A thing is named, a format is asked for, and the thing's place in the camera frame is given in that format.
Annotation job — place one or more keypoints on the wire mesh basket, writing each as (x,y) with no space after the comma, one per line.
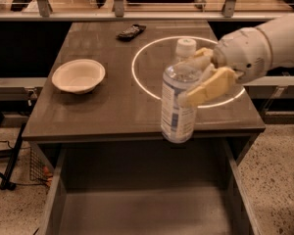
(40,168)

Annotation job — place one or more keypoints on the white paper bowl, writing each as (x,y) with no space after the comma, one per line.
(78,76)

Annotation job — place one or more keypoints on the grey drawer cabinet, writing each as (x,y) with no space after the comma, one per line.
(126,105)

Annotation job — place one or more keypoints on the black stand with cable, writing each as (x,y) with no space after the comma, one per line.
(12,153)

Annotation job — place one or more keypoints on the open grey top drawer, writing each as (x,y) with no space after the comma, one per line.
(148,188)

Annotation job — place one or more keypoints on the black remote control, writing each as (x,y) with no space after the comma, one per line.
(131,32)

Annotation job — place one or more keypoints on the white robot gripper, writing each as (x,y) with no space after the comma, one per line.
(243,53)

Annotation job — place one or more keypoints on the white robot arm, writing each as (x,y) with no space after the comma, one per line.
(280,35)

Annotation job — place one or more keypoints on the clear blue-label plastic bottle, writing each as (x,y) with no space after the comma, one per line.
(177,120)

